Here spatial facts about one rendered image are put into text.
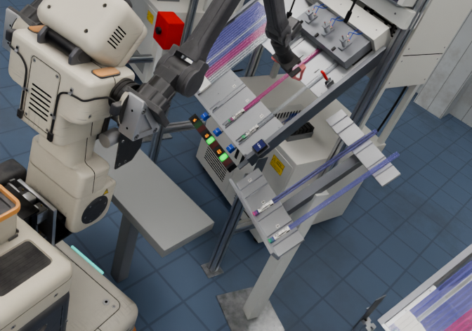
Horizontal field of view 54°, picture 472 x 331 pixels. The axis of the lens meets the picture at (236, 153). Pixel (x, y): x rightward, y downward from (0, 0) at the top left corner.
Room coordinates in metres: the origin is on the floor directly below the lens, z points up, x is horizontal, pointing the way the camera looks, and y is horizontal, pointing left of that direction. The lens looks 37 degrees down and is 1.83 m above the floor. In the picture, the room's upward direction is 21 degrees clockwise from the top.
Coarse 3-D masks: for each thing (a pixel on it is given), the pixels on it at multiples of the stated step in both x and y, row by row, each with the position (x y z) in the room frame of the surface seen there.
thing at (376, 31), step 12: (312, 0) 2.10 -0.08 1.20; (324, 0) 2.02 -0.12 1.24; (336, 0) 2.01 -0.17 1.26; (348, 0) 1.99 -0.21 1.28; (336, 12) 1.95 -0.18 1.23; (360, 12) 1.93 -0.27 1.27; (348, 24) 1.91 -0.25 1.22; (360, 24) 1.87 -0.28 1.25; (372, 24) 1.86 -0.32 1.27; (384, 24) 1.85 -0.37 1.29; (372, 36) 1.81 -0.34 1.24; (384, 36) 1.83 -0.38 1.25; (372, 48) 1.84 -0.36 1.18
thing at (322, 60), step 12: (288, 0) 2.18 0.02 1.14; (300, 0) 2.16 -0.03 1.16; (300, 12) 2.10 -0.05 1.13; (300, 36) 1.98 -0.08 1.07; (300, 48) 1.92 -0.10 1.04; (312, 48) 1.91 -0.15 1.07; (312, 60) 1.85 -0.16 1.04; (324, 60) 1.84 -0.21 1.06; (360, 60) 1.81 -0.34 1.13; (300, 72) 1.81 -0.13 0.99; (312, 72) 1.80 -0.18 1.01; (336, 72) 1.78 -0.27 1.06; (348, 72) 1.77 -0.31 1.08
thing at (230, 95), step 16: (224, 80) 1.84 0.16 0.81; (240, 80) 1.82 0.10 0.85; (208, 96) 1.77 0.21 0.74; (224, 96) 1.76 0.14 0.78; (240, 96) 1.75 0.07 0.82; (224, 112) 1.69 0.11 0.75; (256, 112) 1.66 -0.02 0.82; (240, 128) 1.61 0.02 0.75; (272, 128) 1.59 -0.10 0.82; (240, 144) 1.54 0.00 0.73
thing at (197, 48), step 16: (224, 0) 1.11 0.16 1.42; (240, 0) 1.15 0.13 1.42; (208, 16) 1.09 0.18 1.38; (224, 16) 1.10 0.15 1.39; (192, 32) 1.07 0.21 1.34; (208, 32) 1.06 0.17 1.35; (176, 48) 1.05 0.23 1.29; (192, 48) 1.04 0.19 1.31; (208, 48) 1.07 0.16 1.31; (160, 64) 1.01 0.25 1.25; (192, 64) 1.02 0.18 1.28; (192, 80) 0.99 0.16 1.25
